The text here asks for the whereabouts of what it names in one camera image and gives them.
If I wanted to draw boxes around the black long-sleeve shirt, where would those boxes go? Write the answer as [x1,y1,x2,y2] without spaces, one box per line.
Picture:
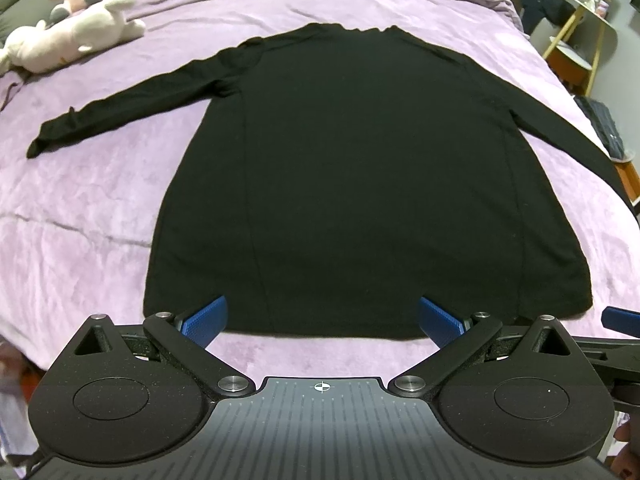
[27,24,631,339]

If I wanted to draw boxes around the dark clothes on chair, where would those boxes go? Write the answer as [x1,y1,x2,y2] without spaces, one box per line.
[521,0,575,35]

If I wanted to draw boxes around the person's right hand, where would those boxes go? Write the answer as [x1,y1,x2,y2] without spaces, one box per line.
[611,420,640,480]

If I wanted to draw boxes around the purple bed blanket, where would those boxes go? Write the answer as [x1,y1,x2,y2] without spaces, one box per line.
[0,0,640,401]

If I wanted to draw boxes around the yellow-legged side table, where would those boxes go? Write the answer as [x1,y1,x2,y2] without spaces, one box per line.
[542,0,616,96]

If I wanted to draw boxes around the white plush bunny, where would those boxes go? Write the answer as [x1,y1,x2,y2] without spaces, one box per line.
[1,0,145,75]

